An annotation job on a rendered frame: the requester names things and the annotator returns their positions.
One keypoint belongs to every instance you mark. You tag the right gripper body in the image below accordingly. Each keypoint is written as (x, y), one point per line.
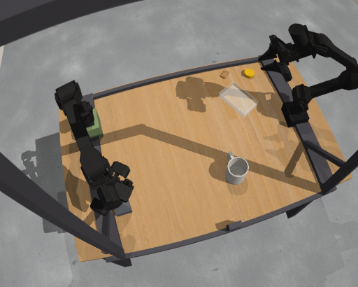
(283, 64)

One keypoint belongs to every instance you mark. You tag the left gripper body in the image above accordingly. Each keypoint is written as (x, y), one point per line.
(119, 169)

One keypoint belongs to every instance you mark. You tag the yellow short cylinder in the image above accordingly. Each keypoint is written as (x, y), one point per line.
(249, 73)

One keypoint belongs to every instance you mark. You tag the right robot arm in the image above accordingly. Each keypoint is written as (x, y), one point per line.
(320, 44)

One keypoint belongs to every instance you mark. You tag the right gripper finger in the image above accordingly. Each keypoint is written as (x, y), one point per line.
(271, 67)
(269, 54)

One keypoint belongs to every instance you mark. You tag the grey mug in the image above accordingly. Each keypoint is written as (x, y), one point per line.
(237, 166)

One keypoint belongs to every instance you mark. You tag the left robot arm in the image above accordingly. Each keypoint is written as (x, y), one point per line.
(94, 166)

